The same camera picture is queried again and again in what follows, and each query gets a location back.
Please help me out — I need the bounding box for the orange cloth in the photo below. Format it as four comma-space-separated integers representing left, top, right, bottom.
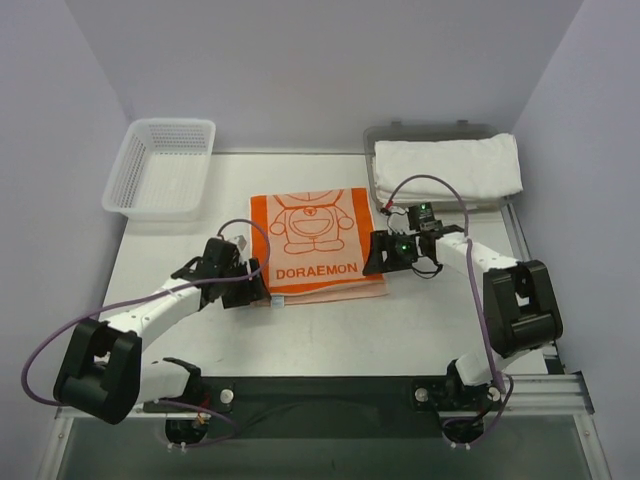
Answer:
250, 187, 388, 305

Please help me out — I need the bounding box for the white towels pile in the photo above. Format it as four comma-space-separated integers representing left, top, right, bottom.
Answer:
372, 133, 523, 202

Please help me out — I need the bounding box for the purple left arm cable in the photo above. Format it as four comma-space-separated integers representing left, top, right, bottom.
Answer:
22, 219, 272, 446

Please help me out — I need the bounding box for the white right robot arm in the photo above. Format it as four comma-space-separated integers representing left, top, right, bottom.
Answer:
363, 203, 563, 387

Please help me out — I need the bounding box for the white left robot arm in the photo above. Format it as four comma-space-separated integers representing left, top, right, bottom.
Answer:
53, 238, 269, 425

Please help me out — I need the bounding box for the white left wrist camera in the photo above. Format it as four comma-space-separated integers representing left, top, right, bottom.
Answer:
230, 235, 247, 252

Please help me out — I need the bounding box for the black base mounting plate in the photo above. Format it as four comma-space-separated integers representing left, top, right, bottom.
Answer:
143, 376, 502, 446

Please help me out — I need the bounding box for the white plastic mesh basket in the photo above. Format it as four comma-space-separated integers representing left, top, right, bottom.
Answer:
102, 118, 216, 222

